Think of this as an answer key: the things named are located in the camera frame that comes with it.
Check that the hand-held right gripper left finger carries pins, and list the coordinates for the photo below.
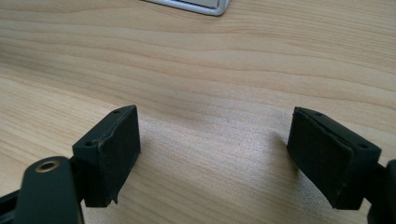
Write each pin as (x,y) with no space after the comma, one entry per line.
(107,161)

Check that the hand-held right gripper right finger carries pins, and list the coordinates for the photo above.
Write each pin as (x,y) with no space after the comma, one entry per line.
(327,161)

